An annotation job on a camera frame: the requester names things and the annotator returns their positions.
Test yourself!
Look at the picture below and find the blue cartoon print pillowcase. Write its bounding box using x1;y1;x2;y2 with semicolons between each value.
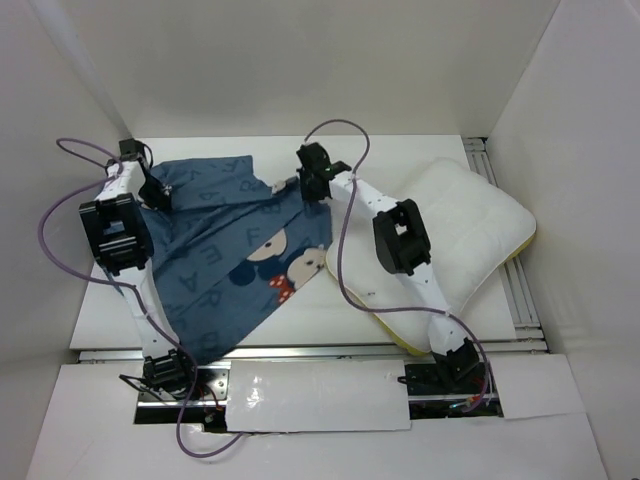
142;155;332;364

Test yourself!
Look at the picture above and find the white pillow yellow edge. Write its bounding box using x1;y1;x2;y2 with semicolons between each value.
326;158;536;355

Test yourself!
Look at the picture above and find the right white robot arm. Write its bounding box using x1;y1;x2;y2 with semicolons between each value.
297;142;486;392

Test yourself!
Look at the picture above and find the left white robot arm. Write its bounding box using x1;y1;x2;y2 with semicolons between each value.
79;138;198;400

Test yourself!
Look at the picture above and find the white cover plate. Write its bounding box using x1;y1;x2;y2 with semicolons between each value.
225;360;411;433

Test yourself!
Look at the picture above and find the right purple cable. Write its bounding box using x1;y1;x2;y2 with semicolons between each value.
303;118;496;414

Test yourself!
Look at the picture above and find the purple cable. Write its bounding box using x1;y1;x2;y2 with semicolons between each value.
303;118;496;414
38;137;246;460

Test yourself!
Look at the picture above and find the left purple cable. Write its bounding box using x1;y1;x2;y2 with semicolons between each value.
38;137;246;460

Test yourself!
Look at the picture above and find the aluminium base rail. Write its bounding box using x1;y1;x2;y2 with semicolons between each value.
79;335;550;433

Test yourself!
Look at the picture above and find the aluminium side rail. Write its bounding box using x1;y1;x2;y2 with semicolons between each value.
462;137;542;330

